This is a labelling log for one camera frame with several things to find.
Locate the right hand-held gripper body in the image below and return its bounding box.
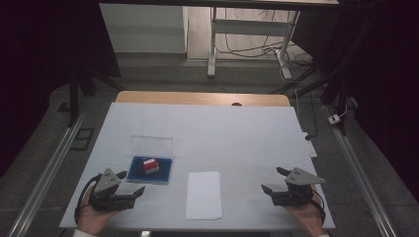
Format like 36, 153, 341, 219
270, 167, 326, 207

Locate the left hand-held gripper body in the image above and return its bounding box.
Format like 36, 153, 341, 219
88, 167, 136, 212

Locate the blue case with clear lid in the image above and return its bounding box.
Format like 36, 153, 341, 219
126, 134, 174, 186

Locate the red and white stamp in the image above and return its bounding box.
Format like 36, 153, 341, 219
141, 158, 161, 176

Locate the person's right hand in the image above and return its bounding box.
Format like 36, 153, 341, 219
284, 185, 326, 237

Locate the person's left hand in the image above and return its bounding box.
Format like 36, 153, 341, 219
76, 187, 117, 237

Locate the small white paper sheet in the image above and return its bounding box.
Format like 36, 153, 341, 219
185, 171, 224, 221

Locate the large white table cover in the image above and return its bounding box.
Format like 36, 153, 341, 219
58, 102, 336, 230

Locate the dark curtain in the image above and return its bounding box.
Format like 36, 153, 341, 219
0, 0, 122, 179
291, 0, 419, 202

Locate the white desk with metal legs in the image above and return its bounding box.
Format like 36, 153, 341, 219
98, 0, 340, 81

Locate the white cabinet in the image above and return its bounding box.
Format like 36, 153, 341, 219
99, 3, 189, 54

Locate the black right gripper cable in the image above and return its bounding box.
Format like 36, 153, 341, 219
309, 188, 327, 225

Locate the black floor outlet frame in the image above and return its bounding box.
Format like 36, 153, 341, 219
70, 127, 96, 152

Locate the aluminium floor rail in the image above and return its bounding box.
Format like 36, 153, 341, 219
323, 105, 398, 237
6, 110, 87, 237

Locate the small white adapter with cable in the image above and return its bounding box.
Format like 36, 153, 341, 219
327, 104, 349, 125

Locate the white metal frame stand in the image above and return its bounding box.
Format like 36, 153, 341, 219
215, 8, 314, 84

